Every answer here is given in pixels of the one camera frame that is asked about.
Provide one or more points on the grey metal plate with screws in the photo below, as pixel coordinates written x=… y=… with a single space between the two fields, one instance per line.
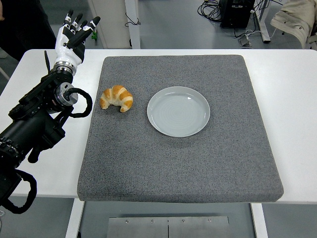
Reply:
x=168 y=228

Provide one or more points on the grey round plate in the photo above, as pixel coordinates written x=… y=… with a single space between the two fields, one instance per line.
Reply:
x=178 y=112

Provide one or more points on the person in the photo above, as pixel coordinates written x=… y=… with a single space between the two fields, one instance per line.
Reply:
x=24 y=24

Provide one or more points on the grey felt mat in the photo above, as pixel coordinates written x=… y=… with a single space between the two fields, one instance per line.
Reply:
x=173 y=168

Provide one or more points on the white cabinet panel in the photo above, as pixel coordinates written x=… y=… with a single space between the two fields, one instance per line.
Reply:
x=111 y=15

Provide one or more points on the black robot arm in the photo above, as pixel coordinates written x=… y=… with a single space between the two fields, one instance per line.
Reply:
x=32 y=124

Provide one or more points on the white table leg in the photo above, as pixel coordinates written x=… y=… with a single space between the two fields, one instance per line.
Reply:
x=74 y=218
x=259 y=220

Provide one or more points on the white desk leg with foot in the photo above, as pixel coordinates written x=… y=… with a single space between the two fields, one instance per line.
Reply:
x=262 y=22

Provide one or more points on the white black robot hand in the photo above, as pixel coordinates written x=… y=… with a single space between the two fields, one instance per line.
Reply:
x=65 y=50

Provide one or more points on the grey power adapter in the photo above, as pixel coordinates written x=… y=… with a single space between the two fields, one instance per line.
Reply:
x=245 y=41

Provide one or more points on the golden croissant bread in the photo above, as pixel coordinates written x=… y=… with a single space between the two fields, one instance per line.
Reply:
x=119 y=95

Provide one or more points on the black computer case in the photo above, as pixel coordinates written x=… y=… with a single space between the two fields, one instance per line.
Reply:
x=235 y=15

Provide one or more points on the beige jacket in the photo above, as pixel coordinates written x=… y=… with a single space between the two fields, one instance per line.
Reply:
x=294 y=22

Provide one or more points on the small green object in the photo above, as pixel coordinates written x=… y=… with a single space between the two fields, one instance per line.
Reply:
x=93 y=37

